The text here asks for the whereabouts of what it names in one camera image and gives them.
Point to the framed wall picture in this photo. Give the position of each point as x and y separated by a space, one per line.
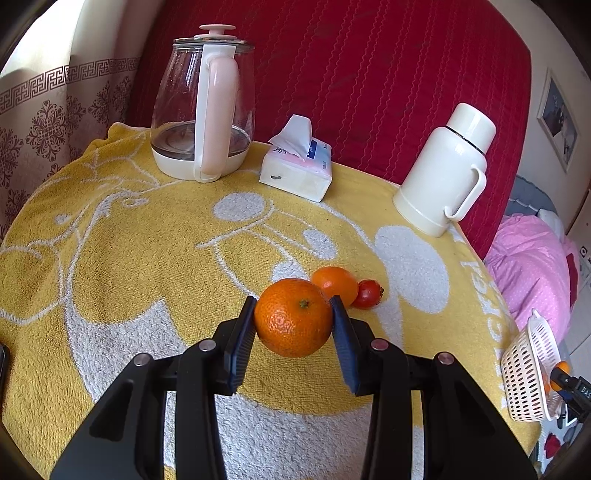
557 120

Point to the patterned beige curtain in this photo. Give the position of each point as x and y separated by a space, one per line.
41 115

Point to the white plastic basket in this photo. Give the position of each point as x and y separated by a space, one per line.
531 369

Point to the small red tomato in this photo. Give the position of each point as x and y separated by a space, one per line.
368 294

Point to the large orange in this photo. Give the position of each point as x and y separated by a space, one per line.
293 318

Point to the yellow patterned towel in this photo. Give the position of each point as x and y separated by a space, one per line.
138 258

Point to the small orange mandarin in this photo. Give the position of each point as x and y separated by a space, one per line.
337 284

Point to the red quilted mattress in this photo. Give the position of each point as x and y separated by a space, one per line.
369 83

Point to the pink dotted duvet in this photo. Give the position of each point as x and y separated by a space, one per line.
531 267

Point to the dark red cloth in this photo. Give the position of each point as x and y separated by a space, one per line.
573 277

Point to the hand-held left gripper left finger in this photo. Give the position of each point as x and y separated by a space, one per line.
240 350

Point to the cream thermos flask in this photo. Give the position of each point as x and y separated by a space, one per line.
443 175

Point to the white pillow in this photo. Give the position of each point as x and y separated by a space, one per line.
551 220

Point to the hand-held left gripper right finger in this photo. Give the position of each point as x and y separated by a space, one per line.
346 350

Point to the tissue pack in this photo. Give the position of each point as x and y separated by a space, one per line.
295 173

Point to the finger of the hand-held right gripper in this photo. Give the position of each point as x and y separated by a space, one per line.
563 382

